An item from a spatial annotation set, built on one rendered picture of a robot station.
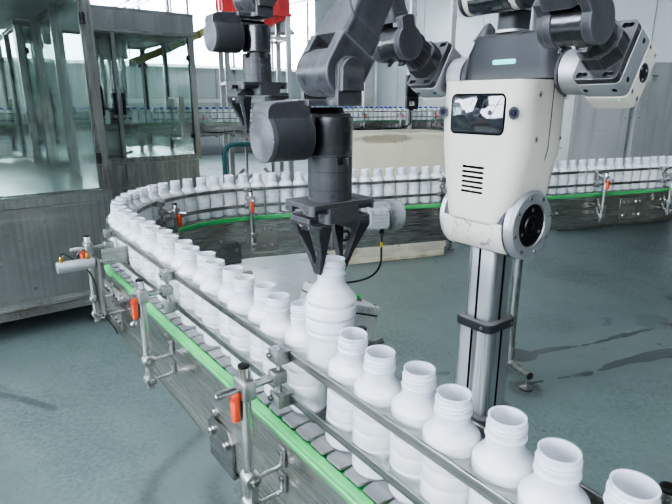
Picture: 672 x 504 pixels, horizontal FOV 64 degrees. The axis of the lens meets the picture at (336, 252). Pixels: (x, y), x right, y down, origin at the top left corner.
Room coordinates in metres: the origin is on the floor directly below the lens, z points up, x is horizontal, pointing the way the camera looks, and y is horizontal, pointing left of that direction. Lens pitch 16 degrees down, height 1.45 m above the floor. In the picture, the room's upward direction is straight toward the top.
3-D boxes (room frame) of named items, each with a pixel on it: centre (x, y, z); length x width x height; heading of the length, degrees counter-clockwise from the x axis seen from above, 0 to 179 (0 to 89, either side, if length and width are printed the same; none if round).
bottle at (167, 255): (1.14, 0.37, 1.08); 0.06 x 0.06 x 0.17
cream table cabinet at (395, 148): (5.13, -0.46, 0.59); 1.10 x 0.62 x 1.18; 109
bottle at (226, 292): (0.91, 0.18, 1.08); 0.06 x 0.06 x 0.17
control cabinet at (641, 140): (6.66, -3.74, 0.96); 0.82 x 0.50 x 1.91; 109
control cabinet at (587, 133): (6.37, -2.89, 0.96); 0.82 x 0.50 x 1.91; 109
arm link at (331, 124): (0.68, 0.01, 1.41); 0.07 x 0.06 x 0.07; 126
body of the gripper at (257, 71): (1.12, 0.16, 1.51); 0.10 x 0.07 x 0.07; 127
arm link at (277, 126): (0.66, 0.04, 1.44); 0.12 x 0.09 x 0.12; 126
